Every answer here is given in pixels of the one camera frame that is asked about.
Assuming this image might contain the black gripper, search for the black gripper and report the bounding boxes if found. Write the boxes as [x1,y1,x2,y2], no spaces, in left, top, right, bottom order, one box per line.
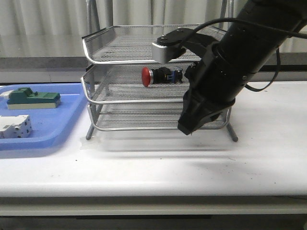
[177,43,251,135]

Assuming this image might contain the red emergency stop button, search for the red emergency stop button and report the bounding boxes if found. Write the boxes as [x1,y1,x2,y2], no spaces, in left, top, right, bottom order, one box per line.
[141,67,183,87]

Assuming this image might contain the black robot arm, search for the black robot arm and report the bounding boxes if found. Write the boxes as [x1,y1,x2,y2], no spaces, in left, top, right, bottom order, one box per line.
[177,0,307,135]

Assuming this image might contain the grey stone counter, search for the grey stone counter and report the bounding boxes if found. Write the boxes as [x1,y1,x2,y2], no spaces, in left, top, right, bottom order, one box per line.
[0,53,307,72]

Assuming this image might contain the blue plastic tray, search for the blue plastic tray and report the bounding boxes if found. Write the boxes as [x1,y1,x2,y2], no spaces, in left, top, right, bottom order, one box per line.
[0,83,86,150]

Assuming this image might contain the green terminal block component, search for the green terminal block component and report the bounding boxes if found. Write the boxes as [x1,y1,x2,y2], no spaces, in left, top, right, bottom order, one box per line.
[7,87,61,110]

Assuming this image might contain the white circuit breaker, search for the white circuit breaker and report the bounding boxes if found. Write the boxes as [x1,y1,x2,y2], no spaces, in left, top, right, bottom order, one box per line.
[0,115,33,139]

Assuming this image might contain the small white plastic component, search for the small white plastic component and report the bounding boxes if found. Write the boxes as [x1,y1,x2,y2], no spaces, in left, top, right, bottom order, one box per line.
[0,90,13,101]

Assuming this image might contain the silver metal rack frame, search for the silver metal rack frame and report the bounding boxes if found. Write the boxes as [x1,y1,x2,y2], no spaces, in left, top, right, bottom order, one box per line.
[85,0,239,143]

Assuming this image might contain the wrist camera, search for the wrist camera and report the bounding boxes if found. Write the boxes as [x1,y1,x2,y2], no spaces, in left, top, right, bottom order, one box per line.
[152,27,216,65]

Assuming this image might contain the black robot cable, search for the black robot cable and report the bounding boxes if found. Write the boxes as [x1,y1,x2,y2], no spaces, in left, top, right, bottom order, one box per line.
[179,18,307,92]

